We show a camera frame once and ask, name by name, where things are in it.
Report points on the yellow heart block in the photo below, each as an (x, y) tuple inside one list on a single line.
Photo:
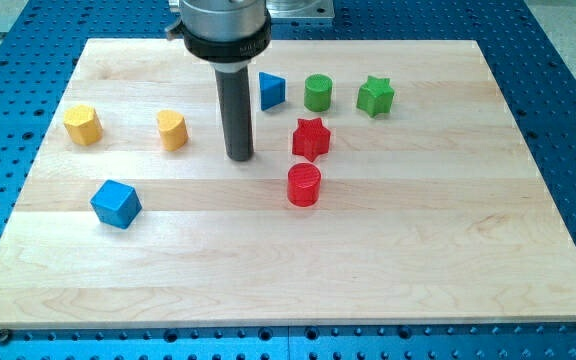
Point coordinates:
[(172, 129)]

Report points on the red star block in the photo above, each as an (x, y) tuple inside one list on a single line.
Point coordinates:
[(311, 138)]

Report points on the blue cube block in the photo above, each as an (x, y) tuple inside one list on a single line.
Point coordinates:
[(116, 204)]

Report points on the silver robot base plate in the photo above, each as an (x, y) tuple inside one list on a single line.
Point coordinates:
[(301, 9)]

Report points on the light wooden board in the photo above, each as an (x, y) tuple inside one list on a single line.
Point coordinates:
[(433, 213)]

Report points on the blue triangle block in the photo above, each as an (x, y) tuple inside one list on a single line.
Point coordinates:
[(272, 90)]

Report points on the red cylinder block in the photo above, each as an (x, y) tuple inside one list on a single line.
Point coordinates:
[(304, 180)]

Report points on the green cylinder block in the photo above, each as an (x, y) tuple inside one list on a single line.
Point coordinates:
[(318, 92)]

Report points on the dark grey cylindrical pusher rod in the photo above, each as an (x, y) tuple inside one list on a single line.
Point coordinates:
[(235, 108)]

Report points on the green star block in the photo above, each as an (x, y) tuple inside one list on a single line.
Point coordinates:
[(375, 96)]

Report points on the yellow hexagon block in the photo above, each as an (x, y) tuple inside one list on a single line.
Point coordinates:
[(83, 125)]

